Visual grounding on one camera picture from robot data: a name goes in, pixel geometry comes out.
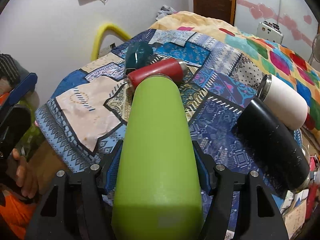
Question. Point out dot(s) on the red cup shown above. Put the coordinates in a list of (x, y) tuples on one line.
[(172, 68)]

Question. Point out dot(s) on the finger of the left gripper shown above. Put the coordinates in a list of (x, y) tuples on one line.
[(17, 95)]

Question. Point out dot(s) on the sliding wardrobe with hearts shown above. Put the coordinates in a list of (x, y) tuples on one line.
[(294, 17)]

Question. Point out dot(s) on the person's left hand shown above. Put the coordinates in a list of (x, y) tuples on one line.
[(22, 173)]

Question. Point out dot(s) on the grey clothes pile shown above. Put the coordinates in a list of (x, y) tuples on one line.
[(165, 11)]

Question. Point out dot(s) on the blue patchwork cloth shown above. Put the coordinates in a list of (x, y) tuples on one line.
[(89, 113)]

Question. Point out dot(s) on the yellow foam tube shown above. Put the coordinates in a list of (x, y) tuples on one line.
[(107, 32)]

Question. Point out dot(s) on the green bottle cup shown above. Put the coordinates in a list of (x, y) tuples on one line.
[(157, 193)]

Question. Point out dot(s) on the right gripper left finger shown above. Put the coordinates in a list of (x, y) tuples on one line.
[(73, 207)]

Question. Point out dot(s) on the black cup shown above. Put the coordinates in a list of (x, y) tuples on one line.
[(272, 147)]

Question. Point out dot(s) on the dark teal cup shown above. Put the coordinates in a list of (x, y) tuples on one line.
[(137, 56)]

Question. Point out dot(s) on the standing fan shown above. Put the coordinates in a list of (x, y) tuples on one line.
[(315, 55)]

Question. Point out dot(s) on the white cup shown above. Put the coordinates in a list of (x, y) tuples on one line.
[(284, 102)]

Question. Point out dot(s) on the colourful quilt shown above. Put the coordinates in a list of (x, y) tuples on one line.
[(270, 57)]

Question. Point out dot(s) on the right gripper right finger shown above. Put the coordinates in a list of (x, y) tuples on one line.
[(258, 216)]

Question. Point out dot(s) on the white appliance box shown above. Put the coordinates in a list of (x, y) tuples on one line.
[(270, 31)]

